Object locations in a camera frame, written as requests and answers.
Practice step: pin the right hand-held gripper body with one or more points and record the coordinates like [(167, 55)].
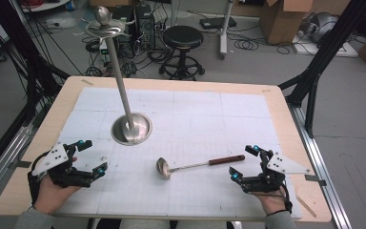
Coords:
[(273, 171)]

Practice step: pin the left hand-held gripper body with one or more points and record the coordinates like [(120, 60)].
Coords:
[(55, 157)]

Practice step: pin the person's right hand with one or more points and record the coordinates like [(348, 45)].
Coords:
[(271, 202)]

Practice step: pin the person's left hand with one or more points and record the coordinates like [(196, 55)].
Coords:
[(52, 197)]

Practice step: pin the black tape piece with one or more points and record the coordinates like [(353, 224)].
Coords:
[(316, 179), (20, 164)]

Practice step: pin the thin wooden stick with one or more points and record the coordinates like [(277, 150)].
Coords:
[(305, 206)]

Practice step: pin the tall metal utensil stand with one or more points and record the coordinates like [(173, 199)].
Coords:
[(130, 125)]

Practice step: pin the white gridded mat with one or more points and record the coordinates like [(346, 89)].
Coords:
[(187, 127)]

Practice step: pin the white stand pole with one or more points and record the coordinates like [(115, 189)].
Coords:
[(226, 28)]

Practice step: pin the large open cardboard box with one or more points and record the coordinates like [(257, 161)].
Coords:
[(282, 22)]

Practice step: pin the black round stool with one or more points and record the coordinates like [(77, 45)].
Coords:
[(182, 39)]

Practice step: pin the black flat box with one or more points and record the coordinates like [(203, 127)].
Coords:
[(217, 23)]

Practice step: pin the black computer tower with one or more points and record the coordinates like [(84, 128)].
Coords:
[(144, 27)]

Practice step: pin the grey round device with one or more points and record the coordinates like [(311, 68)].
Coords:
[(321, 27)]

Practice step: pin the white round table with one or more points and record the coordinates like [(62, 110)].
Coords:
[(44, 4)]

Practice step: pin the aluminium rail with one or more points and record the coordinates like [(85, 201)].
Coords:
[(322, 159), (3, 165)]

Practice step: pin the black metal frame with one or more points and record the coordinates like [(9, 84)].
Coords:
[(327, 47), (31, 73)]

